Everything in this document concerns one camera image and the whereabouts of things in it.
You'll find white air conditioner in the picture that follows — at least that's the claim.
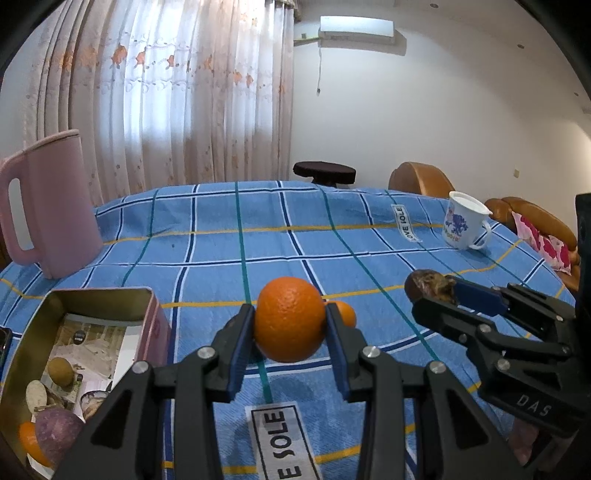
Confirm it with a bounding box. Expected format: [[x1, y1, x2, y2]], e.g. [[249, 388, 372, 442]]
[[318, 15, 407, 56]]

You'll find pink electric kettle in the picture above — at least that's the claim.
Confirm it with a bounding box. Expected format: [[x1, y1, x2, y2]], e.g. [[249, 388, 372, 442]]
[[0, 130, 103, 280]]

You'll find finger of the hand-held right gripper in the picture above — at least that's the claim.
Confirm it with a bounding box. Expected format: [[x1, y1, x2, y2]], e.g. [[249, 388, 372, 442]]
[[412, 295, 572, 389], [455, 279, 576, 343]]

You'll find printed paper leaflet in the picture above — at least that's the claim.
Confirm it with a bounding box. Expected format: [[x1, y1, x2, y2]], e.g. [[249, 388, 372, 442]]
[[46, 314, 144, 416]]

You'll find brown leather sofa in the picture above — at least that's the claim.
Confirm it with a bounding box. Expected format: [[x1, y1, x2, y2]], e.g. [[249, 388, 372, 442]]
[[484, 196, 583, 292]]

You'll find blue plaid tablecloth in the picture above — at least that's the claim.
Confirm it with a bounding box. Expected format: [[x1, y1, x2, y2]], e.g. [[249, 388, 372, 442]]
[[0, 180, 578, 480]]

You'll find black smartphone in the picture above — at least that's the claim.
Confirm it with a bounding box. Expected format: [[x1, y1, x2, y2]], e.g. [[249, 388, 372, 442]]
[[0, 327, 14, 370]]

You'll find large orange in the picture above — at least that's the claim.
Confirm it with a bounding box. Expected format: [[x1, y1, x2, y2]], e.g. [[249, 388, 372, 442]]
[[255, 277, 327, 363]]

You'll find pink floral cushion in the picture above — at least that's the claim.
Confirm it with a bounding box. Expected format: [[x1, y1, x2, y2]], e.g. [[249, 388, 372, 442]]
[[512, 212, 572, 276]]

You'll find white mug with blue print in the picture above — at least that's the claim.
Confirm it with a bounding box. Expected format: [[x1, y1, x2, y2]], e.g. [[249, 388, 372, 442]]
[[441, 191, 493, 251]]

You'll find dark round stool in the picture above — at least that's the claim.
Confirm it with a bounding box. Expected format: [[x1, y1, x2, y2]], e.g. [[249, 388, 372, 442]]
[[293, 161, 357, 188]]

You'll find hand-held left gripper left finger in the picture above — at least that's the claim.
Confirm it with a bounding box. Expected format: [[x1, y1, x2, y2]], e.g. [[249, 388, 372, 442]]
[[60, 305, 257, 480]]

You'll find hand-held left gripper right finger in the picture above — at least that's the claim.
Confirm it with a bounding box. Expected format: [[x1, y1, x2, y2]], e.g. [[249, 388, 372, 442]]
[[324, 305, 522, 480]]

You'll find small orange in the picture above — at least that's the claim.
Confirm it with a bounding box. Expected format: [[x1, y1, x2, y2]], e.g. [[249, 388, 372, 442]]
[[325, 301, 357, 329], [18, 421, 51, 468]]

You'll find purple round fruit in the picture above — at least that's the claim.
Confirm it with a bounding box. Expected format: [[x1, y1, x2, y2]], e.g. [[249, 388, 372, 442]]
[[34, 408, 84, 468]]

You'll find pink metal tin box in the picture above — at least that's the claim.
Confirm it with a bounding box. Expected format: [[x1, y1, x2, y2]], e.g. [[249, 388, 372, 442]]
[[0, 287, 172, 477]]

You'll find brown leather armchair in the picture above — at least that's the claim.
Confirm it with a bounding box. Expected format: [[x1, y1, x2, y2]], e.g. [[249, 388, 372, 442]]
[[388, 161, 451, 197]]

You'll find dark brown round fruit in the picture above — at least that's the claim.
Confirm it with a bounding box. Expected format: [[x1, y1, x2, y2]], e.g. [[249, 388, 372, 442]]
[[405, 270, 458, 304]]

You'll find yellow-green kiwi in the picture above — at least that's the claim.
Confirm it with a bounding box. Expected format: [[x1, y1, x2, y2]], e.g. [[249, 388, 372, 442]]
[[48, 357, 75, 387]]

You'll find sheer floral curtain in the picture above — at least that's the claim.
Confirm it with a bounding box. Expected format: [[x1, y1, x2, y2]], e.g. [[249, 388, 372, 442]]
[[23, 0, 305, 205]]

